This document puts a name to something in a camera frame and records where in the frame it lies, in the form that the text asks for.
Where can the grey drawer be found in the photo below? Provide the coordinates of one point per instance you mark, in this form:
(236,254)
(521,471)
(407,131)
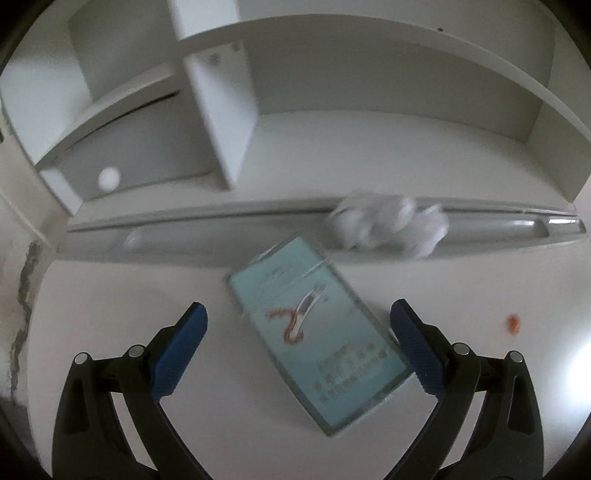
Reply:
(152,157)

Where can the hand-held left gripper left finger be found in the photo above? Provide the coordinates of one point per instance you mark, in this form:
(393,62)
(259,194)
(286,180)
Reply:
(180,355)

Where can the white shelf unit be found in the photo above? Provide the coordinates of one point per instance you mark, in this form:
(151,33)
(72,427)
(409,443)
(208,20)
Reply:
(369,78)

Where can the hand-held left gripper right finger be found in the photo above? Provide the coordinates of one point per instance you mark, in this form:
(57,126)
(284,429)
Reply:
(415,346)

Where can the crumpled white tissue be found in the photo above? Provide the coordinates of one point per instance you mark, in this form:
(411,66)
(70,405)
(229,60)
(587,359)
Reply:
(383,221)

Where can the orange crumb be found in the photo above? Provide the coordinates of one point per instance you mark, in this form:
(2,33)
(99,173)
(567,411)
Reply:
(513,324)

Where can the light teal box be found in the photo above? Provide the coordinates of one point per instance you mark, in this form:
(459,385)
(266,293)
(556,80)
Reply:
(323,350)

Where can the white round drawer knob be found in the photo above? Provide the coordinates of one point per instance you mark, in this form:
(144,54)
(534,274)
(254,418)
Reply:
(109,178)

